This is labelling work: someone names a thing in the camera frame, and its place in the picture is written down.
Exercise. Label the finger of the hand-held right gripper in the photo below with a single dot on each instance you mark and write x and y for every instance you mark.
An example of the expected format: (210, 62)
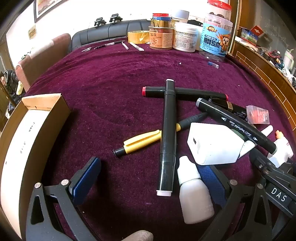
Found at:
(260, 161)

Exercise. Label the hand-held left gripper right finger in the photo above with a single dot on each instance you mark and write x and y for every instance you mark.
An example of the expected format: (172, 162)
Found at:
(215, 185)

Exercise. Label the wooden brick-pattern cabinet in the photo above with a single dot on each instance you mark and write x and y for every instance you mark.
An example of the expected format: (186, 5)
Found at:
(254, 62)

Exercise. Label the dark wooden shelf stand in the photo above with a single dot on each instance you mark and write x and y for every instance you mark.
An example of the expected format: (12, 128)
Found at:
(9, 83)

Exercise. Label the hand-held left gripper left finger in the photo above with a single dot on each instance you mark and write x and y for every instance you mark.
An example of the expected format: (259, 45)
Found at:
(86, 178)

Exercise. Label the small blue clear cap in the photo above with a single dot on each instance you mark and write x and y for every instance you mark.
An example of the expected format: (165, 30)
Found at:
(214, 64)

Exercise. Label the cardboard box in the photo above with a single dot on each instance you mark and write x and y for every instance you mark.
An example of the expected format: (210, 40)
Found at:
(13, 150)

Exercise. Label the yellow tape roll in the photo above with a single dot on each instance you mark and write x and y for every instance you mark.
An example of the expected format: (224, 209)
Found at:
(138, 38)

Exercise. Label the yellow pen with black grip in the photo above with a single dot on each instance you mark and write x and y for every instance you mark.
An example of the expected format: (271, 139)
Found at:
(138, 142)

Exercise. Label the black leather sofa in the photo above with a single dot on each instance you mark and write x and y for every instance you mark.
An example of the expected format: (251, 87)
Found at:
(99, 34)

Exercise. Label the white charger adapter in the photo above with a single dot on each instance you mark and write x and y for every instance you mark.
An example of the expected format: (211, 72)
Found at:
(212, 143)

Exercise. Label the black marker with red caps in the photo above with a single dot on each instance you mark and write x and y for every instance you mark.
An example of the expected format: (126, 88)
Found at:
(192, 93)

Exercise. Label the colourful printed box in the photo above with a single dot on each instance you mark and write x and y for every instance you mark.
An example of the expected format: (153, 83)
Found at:
(248, 36)

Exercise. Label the white plastic jar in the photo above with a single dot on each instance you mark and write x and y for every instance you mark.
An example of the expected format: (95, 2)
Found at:
(186, 39)

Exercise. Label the black marker with grey cap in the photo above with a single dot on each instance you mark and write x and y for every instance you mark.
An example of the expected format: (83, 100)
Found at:
(231, 121)

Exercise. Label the metal tweezers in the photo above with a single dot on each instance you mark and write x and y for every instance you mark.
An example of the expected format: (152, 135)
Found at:
(86, 49)

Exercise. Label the black lipstick with gold band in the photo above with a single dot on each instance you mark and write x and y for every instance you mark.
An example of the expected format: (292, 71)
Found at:
(238, 110)

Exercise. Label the white glue bottle orange tip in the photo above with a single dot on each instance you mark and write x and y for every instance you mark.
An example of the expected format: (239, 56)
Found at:
(283, 148)

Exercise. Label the clear jar with blue label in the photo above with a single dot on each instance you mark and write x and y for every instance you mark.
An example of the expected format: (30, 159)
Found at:
(215, 39)

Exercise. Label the clear plastic box red contents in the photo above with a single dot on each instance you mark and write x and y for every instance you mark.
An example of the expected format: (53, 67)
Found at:
(257, 115)

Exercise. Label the grey-blue cup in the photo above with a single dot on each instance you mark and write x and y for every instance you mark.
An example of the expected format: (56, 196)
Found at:
(180, 15)

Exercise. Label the tall clear jar red lid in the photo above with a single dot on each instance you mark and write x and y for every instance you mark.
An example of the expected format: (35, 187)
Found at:
(219, 8)

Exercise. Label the small craft knife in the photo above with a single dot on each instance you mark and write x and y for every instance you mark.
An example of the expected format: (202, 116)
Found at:
(124, 44)

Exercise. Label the black clip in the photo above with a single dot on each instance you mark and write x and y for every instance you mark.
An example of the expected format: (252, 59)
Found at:
(99, 22)
(115, 18)

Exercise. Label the black marker with white caps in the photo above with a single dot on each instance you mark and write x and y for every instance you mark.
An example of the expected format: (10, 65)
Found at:
(167, 139)

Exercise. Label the amber jar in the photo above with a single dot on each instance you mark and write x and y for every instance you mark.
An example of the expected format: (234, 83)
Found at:
(161, 40)

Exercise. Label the white craft knife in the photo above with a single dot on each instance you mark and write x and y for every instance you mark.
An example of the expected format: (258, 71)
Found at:
(136, 46)

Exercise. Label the framed wall picture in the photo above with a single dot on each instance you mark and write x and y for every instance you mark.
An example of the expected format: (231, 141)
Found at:
(46, 7)

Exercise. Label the small white plastic bottle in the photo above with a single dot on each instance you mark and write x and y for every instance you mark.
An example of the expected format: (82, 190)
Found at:
(196, 199)

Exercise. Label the person's left hand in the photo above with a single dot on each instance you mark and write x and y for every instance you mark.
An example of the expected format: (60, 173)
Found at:
(137, 235)

